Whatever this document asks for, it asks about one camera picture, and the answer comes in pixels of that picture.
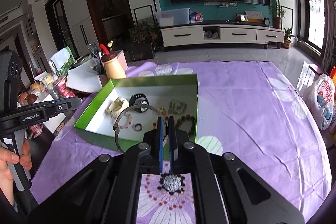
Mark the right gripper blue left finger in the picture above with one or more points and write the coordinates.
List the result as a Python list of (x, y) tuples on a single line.
[(125, 176)]

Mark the person's left hand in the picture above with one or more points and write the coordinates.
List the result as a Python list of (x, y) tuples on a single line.
[(8, 157)]

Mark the potted green plant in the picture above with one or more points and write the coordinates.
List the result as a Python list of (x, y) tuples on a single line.
[(278, 14)]

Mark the pink snack can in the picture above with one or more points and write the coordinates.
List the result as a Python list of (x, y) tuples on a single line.
[(64, 91)]

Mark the purple floral tablecloth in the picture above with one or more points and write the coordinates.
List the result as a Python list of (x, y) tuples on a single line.
[(248, 108)]

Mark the green cardboard box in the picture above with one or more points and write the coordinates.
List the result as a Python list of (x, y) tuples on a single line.
[(96, 127)]

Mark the silver green jewelry piece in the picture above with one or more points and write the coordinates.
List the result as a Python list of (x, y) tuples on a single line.
[(177, 107)]

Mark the white paper sheet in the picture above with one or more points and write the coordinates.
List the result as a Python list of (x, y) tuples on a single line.
[(84, 79)]

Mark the white TV cabinet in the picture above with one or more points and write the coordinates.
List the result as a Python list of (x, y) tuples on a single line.
[(220, 32)]

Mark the beige jar with brown lid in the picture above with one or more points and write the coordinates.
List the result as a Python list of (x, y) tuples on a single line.
[(112, 65)]

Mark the white chunky wristwatch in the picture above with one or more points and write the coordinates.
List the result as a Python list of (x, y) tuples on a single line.
[(117, 107)]

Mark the white plastic shopping bag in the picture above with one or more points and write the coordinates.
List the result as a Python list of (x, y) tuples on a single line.
[(319, 98)]

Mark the black wristwatch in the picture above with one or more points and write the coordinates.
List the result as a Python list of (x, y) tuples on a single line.
[(139, 99)]

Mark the clear plastic storage bin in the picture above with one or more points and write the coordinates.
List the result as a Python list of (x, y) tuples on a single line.
[(174, 17)]

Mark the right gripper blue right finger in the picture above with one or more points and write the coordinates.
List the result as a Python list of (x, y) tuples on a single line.
[(189, 157)]

